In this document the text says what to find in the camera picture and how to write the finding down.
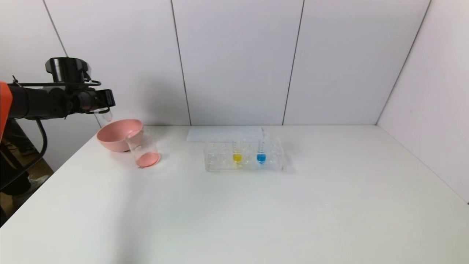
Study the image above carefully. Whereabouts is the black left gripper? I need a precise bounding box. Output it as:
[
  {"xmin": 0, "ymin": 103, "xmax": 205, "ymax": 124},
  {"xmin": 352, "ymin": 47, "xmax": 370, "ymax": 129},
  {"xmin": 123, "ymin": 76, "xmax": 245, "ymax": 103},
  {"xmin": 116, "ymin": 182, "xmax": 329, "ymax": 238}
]
[{"xmin": 95, "ymin": 89, "xmax": 116, "ymax": 108}]

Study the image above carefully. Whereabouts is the test tube with red pigment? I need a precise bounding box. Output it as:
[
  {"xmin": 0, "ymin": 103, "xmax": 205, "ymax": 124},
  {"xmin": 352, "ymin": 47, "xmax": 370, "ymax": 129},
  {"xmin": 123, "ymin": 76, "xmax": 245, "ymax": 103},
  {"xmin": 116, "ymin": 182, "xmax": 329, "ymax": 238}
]
[{"xmin": 96, "ymin": 110, "xmax": 114, "ymax": 124}]

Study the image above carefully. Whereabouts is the clear glass beaker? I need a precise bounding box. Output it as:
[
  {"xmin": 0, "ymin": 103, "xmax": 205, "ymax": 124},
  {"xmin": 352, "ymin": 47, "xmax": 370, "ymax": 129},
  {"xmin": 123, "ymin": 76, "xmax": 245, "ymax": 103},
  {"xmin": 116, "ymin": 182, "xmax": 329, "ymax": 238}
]
[{"xmin": 126, "ymin": 128, "xmax": 161, "ymax": 169}]

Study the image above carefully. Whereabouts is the test tube with yellow pigment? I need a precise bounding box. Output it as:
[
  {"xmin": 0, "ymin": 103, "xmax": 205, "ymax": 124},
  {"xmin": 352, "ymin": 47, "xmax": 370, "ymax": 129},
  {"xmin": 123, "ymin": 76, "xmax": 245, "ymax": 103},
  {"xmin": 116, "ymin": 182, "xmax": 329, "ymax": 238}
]
[{"xmin": 232, "ymin": 132, "xmax": 243, "ymax": 167}]

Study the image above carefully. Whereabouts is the clear plastic test tube rack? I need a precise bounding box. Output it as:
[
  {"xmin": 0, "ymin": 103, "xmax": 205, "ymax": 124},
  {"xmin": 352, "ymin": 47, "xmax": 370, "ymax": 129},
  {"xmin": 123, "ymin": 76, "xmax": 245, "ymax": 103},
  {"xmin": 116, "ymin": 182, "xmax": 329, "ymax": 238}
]
[{"xmin": 204, "ymin": 134, "xmax": 284, "ymax": 172}]

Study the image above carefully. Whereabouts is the test tube with blue pigment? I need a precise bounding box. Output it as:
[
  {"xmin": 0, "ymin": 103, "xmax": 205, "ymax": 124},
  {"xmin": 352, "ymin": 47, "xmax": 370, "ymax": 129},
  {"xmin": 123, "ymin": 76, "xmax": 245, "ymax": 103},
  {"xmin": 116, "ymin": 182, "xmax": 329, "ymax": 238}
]
[{"xmin": 256, "ymin": 128, "xmax": 267, "ymax": 165}]

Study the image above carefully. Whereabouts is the pink plastic bowl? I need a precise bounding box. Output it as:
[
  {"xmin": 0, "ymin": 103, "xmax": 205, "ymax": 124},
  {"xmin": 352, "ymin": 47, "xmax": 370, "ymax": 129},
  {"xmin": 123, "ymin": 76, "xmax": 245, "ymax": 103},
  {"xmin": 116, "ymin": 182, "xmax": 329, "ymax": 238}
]
[{"xmin": 96, "ymin": 118, "xmax": 144, "ymax": 153}]

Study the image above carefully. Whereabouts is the white paper sheet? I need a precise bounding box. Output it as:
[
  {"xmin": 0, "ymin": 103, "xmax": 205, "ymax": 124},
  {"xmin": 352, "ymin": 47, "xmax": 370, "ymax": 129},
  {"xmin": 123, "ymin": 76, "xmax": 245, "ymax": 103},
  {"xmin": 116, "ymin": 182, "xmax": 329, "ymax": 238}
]
[{"xmin": 186, "ymin": 126, "xmax": 263, "ymax": 143}]

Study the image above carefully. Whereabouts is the person in dark trousers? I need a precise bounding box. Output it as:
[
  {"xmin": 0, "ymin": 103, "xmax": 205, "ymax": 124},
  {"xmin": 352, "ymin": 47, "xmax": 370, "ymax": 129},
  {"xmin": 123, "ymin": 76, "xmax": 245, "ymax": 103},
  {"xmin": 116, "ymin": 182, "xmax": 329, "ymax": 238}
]
[{"xmin": 0, "ymin": 121, "xmax": 33, "ymax": 224}]

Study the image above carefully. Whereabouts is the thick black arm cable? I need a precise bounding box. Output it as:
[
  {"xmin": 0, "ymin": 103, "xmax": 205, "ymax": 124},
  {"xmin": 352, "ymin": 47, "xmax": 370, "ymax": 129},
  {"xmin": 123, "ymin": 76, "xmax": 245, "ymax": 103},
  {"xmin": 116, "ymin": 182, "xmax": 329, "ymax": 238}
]
[{"xmin": 0, "ymin": 118, "xmax": 48, "ymax": 191}]

